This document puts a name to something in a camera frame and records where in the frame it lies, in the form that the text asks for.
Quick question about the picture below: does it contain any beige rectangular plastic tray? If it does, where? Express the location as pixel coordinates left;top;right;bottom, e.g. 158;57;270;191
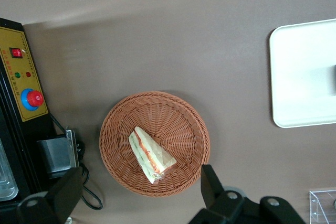
269;18;336;129

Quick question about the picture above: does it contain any black machine power cable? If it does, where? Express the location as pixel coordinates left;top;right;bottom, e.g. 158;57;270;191
49;113;103;211

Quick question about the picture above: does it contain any steel pan in machine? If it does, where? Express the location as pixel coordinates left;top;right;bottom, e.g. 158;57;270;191
0;140;19;202

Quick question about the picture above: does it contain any clear acrylic bottle rack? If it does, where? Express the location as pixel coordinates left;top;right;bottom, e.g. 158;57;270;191
309;189;336;224

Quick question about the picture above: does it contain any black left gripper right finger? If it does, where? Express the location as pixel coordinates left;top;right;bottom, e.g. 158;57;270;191
188;164;307;224

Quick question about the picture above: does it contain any black machine with yellow panel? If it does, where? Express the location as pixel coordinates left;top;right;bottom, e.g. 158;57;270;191
0;17;57;210

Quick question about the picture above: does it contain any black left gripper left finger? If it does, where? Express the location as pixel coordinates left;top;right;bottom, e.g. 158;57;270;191
17;167;83;224

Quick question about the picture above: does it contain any grey metal block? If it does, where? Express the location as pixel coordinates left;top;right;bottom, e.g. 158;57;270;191
36;126;80;180

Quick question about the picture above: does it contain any red rocker switch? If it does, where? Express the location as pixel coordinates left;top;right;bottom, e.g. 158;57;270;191
9;47;25;59

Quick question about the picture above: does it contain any round brown wicker basket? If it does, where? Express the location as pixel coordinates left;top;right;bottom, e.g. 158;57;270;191
99;91;211;198

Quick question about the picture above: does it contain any red emergency stop button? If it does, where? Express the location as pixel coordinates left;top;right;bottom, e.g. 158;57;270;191
20;88;44;111

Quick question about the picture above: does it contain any triangular sandwich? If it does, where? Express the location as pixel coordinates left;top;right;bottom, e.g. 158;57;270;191
128;126;177;185

